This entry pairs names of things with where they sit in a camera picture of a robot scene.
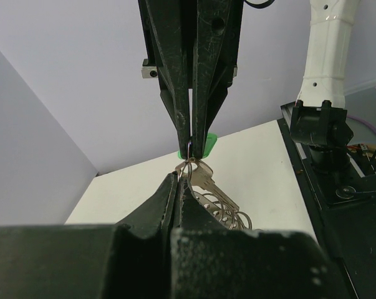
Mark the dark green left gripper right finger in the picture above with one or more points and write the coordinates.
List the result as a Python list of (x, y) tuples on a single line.
[(210, 261)]

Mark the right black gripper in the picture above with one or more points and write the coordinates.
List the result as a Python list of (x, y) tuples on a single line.
[(191, 45)]

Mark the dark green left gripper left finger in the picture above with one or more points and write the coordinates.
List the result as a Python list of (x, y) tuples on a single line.
[(91, 260)]

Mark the red-handled metal keyring holder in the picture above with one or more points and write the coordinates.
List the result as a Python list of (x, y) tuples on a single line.
[(223, 212)]

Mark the key with green tag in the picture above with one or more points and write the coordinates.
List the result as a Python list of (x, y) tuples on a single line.
[(201, 175)]

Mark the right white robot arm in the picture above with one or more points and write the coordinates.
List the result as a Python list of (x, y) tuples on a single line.
[(319, 115)]

